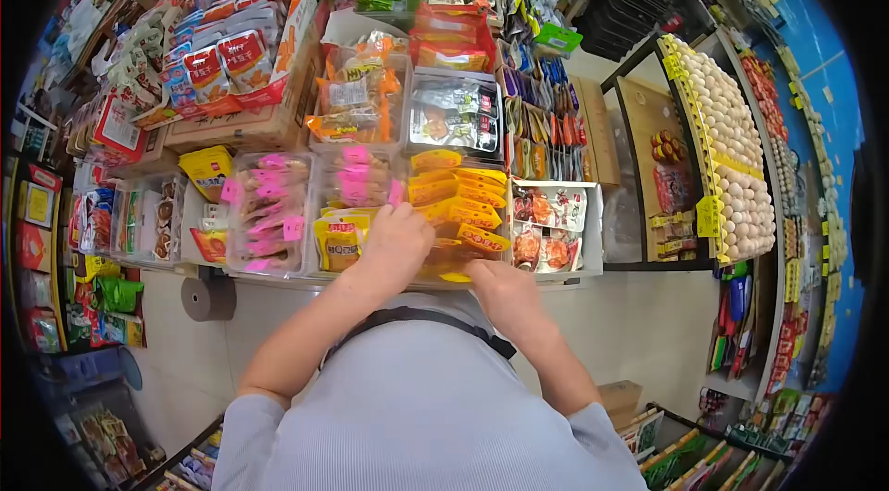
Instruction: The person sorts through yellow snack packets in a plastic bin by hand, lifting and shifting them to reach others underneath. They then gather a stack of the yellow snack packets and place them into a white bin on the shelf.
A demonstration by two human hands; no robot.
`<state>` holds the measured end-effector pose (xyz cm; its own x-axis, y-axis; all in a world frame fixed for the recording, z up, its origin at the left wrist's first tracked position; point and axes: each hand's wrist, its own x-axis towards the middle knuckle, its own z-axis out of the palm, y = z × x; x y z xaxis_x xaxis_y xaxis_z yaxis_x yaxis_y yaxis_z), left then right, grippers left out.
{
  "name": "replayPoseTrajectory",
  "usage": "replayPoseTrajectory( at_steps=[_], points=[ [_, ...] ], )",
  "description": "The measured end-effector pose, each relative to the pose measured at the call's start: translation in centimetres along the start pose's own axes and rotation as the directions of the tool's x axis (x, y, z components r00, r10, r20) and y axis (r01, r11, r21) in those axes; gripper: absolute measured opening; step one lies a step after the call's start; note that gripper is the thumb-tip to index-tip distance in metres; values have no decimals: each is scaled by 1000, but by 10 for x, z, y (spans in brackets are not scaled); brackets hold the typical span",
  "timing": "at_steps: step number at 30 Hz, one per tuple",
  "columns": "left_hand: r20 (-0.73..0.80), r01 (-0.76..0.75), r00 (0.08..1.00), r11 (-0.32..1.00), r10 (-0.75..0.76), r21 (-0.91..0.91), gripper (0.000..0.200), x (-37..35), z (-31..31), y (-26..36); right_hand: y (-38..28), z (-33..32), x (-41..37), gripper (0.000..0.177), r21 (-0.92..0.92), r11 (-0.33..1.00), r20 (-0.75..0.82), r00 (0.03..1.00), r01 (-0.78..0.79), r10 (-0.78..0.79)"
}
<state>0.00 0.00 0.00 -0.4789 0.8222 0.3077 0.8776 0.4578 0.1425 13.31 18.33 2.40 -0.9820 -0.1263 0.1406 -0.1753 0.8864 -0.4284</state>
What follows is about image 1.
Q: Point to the person's left hand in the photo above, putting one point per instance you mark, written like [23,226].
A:
[397,244]

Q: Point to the person's right hand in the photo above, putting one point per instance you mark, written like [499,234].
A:
[510,296]

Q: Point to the person's right fingers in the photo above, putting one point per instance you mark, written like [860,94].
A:
[479,268]

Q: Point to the person's left fingers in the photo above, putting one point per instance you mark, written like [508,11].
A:
[411,215]

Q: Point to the clear orange snack packet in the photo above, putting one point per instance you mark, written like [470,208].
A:
[448,258]

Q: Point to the full shop display table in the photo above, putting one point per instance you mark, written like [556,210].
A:
[361,109]

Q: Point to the person's body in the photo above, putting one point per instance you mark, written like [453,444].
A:
[423,414]

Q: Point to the brown cardboard box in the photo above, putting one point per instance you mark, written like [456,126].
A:
[620,399]

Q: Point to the grey brown paper roll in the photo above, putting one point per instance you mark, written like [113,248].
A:
[207,298]

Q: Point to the egg display rack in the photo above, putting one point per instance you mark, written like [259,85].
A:
[729,143]

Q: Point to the stack of black crates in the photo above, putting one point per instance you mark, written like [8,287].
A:
[621,15]

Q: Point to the low full shop shelf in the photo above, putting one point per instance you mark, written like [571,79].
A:
[701,456]

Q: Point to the full shop aisle shelf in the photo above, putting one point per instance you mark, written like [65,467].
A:
[799,227]

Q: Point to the low shelf of packets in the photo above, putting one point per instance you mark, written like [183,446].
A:
[111,435]

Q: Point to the full shop wall shelf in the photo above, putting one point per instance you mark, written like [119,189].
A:
[48,227]

